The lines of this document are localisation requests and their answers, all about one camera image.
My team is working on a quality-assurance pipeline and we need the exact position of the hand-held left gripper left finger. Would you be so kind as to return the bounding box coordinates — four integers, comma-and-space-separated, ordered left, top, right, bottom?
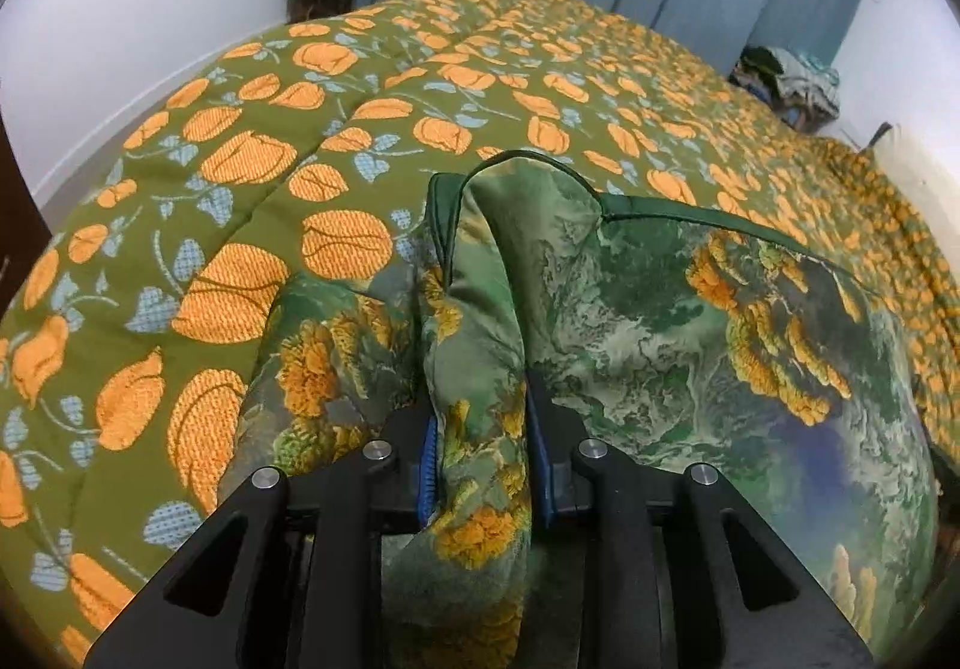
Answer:
82, 406, 443, 669

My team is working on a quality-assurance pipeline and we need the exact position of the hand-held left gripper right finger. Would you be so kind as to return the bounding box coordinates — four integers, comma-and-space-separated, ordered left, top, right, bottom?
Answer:
525, 369, 875, 669

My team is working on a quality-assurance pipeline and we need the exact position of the green patterned padded jacket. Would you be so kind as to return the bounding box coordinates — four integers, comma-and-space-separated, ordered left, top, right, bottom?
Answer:
240, 148, 942, 669

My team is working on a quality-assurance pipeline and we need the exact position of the pile of clothes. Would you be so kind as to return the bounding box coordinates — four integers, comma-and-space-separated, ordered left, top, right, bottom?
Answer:
731, 45, 841, 134

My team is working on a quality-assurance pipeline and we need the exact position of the green orange floral quilt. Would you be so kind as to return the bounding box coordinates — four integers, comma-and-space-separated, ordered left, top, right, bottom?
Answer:
0, 0, 960, 666

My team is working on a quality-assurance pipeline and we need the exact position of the dark wooden dresser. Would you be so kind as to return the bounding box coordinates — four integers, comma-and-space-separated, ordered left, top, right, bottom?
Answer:
0, 136, 42, 317

